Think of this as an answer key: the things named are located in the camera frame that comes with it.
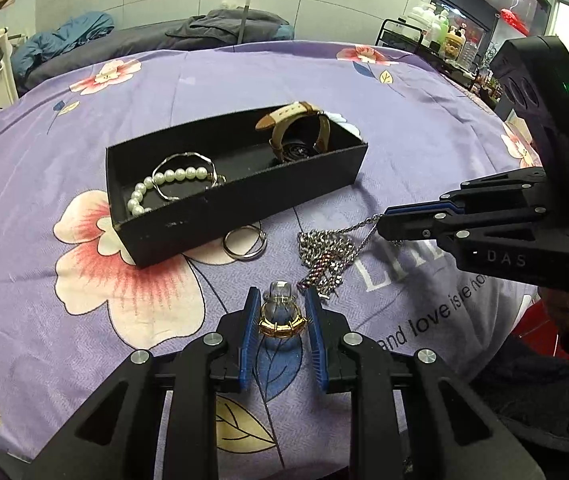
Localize silver hoop earrings pair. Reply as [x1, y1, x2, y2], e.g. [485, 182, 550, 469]
[222, 224, 267, 261]

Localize bottles on cart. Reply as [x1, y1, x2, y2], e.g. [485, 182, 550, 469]
[405, 2, 483, 64]

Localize gold spiked ring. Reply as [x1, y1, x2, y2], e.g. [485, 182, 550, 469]
[256, 300, 311, 339]

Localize black wire cart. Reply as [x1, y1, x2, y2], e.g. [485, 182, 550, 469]
[376, 18, 497, 110]

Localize silver chain necklace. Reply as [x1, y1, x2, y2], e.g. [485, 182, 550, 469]
[295, 212, 385, 302]

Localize dark grey blanket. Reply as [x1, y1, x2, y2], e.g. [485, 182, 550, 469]
[165, 8, 294, 51]

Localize teal blanket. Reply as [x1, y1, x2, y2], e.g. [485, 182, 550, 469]
[11, 11, 115, 82]

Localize white pearl bracelet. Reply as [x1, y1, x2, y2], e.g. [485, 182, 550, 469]
[126, 164, 211, 218]

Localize watch with tan leather strap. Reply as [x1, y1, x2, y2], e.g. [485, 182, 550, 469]
[255, 101, 331, 162]

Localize black jewelry tray box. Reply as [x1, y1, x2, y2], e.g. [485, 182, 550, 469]
[106, 107, 368, 268]

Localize purple floral bed sheet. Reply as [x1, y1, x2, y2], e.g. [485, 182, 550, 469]
[0, 41, 539, 460]

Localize thin silver bangle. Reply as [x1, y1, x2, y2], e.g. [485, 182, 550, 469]
[151, 152, 227, 203]

